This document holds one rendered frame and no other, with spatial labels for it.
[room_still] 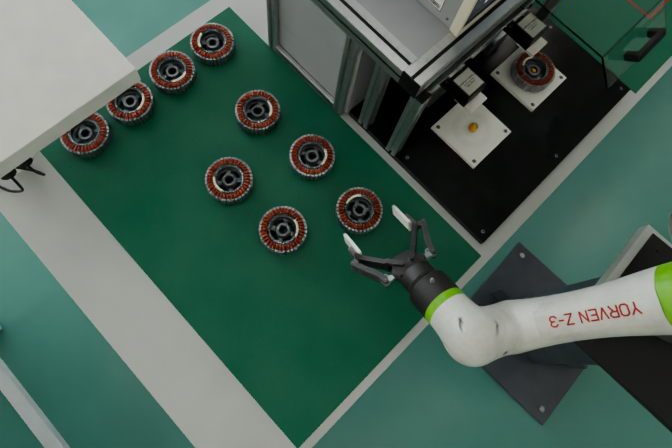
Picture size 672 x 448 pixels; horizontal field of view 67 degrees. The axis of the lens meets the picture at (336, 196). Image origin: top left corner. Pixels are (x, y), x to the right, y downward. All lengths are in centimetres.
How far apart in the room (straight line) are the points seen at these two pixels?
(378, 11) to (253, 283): 65
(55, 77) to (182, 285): 54
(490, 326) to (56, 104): 82
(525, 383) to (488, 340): 115
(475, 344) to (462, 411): 109
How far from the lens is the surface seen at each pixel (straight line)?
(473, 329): 98
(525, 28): 140
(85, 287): 129
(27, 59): 96
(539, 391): 215
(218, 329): 121
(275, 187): 126
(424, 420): 202
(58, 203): 136
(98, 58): 92
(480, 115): 140
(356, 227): 120
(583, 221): 236
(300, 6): 120
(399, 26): 105
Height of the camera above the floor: 194
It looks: 72 degrees down
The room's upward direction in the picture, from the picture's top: 18 degrees clockwise
